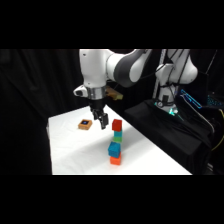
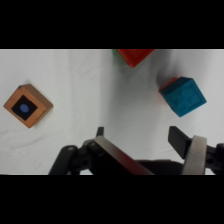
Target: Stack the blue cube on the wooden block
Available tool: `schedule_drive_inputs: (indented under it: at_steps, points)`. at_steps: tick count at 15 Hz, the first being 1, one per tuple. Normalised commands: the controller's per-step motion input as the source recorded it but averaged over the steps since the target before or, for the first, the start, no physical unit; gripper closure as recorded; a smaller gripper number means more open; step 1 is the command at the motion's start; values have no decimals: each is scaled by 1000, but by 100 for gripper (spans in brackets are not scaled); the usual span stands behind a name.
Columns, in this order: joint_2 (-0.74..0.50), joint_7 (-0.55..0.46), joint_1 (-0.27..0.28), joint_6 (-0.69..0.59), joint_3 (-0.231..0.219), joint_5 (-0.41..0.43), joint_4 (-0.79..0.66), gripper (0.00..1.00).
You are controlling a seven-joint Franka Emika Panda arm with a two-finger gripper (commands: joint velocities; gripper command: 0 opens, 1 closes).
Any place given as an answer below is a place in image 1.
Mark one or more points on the tan gripper side mount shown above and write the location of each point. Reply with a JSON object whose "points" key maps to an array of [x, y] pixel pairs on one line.
{"points": [[115, 94]]}

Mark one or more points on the blue glowing device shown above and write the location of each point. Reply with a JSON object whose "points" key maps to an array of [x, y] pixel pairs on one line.
{"points": [[191, 98]]}

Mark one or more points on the white tablecloth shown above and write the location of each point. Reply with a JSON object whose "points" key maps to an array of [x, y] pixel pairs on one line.
{"points": [[76, 150]]}

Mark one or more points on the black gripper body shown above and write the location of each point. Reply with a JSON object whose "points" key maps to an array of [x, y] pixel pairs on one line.
{"points": [[98, 104]]}

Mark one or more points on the green cube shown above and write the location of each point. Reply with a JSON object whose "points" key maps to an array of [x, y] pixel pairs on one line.
{"points": [[117, 136]]}

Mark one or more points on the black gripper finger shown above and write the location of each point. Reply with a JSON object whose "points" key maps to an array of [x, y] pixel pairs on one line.
{"points": [[96, 115], [104, 121]]}

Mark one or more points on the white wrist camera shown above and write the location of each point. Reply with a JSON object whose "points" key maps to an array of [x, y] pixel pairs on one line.
{"points": [[80, 91]]}

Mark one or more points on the wooden block with black square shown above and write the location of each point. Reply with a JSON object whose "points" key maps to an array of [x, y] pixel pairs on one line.
{"points": [[85, 124]]}

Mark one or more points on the blue cube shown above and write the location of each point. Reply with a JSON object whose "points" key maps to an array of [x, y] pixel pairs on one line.
{"points": [[114, 149]]}

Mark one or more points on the orange cube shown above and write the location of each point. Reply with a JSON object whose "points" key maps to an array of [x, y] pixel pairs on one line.
{"points": [[115, 160]]}

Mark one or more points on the black curtain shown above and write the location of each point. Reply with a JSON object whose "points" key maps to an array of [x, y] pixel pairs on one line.
{"points": [[30, 100]]}

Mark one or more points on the black robot stand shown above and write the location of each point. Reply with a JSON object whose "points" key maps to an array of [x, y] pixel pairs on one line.
{"points": [[173, 136]]}

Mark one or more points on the red cube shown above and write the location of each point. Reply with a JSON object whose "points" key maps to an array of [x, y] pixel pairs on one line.
{"points": [[117, 125]]}

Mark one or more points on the small green light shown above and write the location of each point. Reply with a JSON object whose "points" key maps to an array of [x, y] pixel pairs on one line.
{"points": [[172, 111]]}

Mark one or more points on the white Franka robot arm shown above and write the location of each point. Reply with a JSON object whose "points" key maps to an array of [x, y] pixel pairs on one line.
{"points": [[96, 66]]}

